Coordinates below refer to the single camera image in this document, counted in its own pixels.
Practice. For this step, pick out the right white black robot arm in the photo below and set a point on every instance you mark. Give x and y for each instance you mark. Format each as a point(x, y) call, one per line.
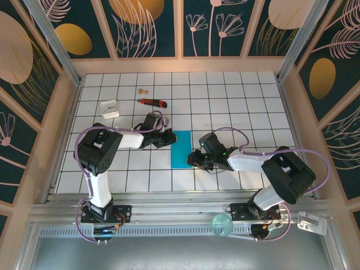
point(247, 163)

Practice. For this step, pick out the clear green plastic cup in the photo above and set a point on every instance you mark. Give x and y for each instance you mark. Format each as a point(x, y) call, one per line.
point(225, 222)

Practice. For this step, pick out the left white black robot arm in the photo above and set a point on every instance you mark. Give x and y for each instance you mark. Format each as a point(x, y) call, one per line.
point(129, 140)

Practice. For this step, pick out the aluminium table edge rail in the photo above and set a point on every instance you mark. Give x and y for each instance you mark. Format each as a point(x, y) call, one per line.
point(168, 196)

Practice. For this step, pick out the aluminium side rail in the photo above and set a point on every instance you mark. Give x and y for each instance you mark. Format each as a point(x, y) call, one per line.
point(68, 126)
point(294, 126)

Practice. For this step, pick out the small brass fitting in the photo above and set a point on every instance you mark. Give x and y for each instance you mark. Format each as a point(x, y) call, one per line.
point(143, 91)

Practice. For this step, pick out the black controller board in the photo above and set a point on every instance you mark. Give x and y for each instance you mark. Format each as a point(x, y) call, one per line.
point(260, 232)
point(104, 232)

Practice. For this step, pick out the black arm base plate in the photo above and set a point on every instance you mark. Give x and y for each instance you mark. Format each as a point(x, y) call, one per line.
point(239, 211)
point(126, 212)

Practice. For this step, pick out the aluminium corner post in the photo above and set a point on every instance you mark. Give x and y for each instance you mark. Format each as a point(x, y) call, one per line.
point(55, 42)
point(301, 42)

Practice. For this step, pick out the blue cloth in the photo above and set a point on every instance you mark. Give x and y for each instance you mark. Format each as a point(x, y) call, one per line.
point(180, 152)

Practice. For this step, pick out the wide aluminium base rail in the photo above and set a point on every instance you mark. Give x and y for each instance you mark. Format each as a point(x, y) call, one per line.
point(174, 215)

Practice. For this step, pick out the red black utility knife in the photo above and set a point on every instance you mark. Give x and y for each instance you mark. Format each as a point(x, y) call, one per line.
point(152, 103)

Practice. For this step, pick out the small white square clock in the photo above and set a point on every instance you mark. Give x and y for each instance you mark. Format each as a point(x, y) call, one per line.
point(109, 108)

